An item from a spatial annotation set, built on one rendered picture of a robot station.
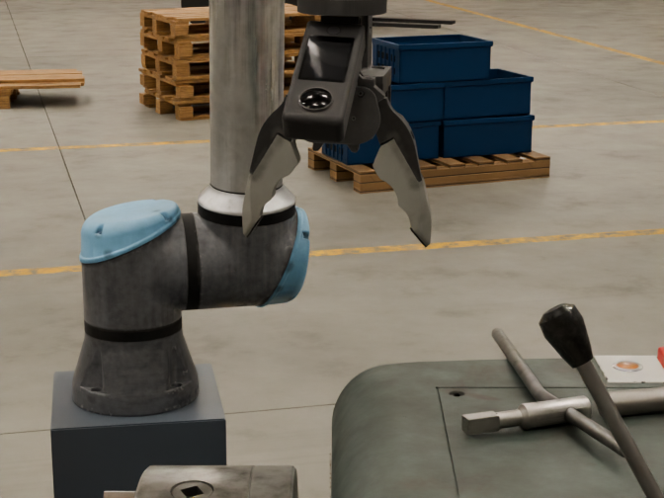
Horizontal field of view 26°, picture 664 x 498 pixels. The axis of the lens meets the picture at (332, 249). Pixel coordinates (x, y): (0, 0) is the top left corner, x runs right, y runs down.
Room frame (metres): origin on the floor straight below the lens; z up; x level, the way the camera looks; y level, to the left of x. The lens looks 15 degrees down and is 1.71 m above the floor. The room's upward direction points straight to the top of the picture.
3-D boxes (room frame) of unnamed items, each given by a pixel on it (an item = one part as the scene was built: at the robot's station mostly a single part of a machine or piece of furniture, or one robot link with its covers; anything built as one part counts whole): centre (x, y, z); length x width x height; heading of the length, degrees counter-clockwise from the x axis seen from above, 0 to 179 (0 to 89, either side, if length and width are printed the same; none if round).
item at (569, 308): (1.01, -0.17, 1.38); 0.04 x 0.03 x 0.05; 90
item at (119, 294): (1.64, 0.23, 1.27); 0.13 x 0.12 x 0.14; 103
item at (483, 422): (1.14, -0.16, 1.27); 0.12 x 0.02 x 0.02; 110
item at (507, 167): (8.36, -0.56, 0.39); 1.20 x 0.80 x 0.79; 112
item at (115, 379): (1.64, 0.24, 1.15); 0.15 x 0.15 x 0.10
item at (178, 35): (10.80, 0.73, 0.36); 1.26 x 0.86 x 0.73; 116
